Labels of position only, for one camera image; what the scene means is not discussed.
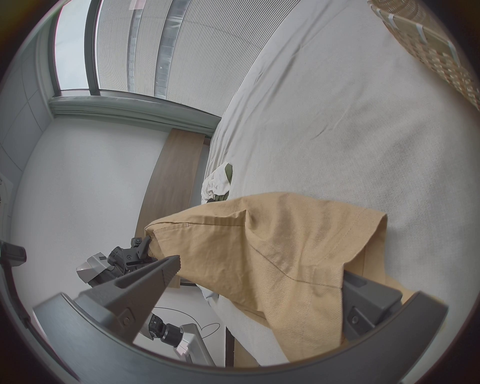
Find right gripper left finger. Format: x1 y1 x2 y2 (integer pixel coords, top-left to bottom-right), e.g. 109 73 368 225
75 255 181 343

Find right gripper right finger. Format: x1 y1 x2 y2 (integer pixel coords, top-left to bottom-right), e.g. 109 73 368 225
342 271 403 343

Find tan shorts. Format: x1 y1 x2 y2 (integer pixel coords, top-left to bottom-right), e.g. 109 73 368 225
144 192 388 366

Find white garment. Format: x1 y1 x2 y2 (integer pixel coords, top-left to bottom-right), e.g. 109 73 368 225
201 162 232 205

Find green garment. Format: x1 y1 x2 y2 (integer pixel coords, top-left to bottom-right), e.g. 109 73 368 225
206 163 234 204

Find bed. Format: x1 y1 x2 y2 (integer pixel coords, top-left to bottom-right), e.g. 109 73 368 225
139 0 480 368

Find round woven basket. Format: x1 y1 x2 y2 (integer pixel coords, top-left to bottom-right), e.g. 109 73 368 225
367 0 480 113

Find window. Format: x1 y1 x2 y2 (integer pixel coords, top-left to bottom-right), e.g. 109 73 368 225
52 0 301 117

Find black cable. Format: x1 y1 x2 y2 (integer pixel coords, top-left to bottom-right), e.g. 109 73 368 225
154 306 221 331

